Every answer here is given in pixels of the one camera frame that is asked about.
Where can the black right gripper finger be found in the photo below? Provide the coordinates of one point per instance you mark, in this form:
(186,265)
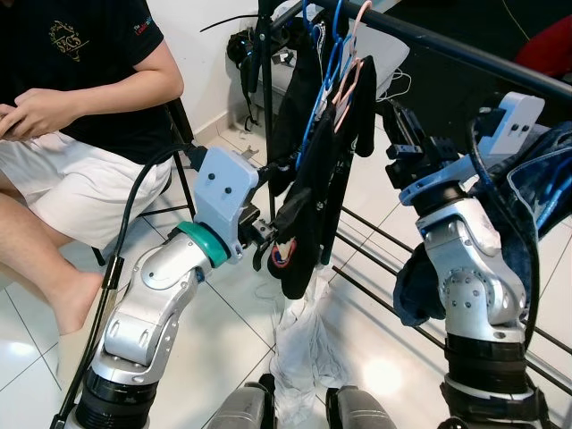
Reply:
(415,127)
(396,125)

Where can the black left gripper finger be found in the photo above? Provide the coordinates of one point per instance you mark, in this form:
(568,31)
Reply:
(261,175)
(290,213)

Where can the blue denim shorts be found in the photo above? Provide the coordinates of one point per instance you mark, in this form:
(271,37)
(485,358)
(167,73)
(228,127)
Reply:
(420,299)

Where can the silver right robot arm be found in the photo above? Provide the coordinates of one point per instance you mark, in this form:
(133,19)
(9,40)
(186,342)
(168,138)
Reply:
(469,286)

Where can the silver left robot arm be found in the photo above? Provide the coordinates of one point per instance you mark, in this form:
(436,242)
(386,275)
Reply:
(134,322)

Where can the person's left forearm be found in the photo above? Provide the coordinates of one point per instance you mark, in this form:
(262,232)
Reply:
(125,94)

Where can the pink plastic hanger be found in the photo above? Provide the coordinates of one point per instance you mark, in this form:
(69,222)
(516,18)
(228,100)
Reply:
(340,112)

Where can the person's left hand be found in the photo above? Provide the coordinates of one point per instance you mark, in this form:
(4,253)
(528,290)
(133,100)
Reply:
(45,112)

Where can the black printed t-shirt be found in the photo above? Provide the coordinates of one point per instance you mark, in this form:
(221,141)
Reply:
(317,241)

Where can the black metal clothes rack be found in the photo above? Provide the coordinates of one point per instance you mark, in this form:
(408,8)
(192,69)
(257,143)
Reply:
(447,45)

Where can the black chair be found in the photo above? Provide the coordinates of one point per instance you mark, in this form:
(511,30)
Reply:
(181,121)

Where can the black tripod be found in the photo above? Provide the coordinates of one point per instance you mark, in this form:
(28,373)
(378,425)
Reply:
(241,54)

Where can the red cloth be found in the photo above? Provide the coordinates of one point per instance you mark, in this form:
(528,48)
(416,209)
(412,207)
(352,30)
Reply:
(550,49)

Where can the grey left robot leg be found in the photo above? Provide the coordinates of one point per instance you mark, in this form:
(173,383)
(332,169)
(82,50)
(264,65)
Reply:
(241,407)

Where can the grey robot leg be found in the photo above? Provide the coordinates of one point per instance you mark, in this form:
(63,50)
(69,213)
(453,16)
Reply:
(362,411)
(241,407)

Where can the grey right robot leg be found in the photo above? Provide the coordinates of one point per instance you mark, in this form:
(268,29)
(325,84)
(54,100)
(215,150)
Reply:
(362,411)

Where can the person in black shirt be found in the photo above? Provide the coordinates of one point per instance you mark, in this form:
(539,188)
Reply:
(89,54)

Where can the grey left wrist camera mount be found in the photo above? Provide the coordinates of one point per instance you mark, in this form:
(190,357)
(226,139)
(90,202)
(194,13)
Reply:
(223,188)

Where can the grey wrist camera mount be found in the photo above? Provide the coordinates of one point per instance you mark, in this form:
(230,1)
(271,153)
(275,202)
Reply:
(518,121)
(223,188)

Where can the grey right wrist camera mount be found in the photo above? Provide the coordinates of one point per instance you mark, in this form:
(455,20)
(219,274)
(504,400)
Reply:
(518,121)

